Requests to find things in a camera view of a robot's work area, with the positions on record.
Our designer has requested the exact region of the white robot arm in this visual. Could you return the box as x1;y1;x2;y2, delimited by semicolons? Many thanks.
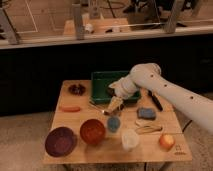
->
112;63;213;134

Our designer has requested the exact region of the blue-filled clear cup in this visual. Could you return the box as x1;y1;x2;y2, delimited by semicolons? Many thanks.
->
107;116;120;133

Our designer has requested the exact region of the white paper cup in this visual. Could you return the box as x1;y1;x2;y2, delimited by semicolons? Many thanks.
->
121;129;139;151

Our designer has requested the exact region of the green plastic tray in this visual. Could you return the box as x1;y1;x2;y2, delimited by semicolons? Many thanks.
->
90;70;142;104

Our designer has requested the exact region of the blue sponge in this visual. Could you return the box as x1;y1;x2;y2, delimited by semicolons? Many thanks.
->
137;108;156;120

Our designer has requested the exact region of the orange bowl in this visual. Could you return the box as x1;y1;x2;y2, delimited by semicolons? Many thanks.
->
80;119;106;145

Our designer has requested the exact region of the dark grape bunch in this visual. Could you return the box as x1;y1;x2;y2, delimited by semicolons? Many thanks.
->
68;84;86;95

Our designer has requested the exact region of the orange carrot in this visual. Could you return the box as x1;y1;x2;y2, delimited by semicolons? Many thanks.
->
59;106;81;112

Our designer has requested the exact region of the orange fruit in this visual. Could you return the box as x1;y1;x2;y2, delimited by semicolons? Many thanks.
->
159;134;175;150

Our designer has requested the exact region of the purple plate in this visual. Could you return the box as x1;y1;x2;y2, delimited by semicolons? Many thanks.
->
45;127;77;157

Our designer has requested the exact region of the black handled tool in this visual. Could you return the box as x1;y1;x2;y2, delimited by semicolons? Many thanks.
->
148;90;163;111

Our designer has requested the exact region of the black cable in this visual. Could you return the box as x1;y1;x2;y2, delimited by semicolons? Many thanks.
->
181;120;193;133

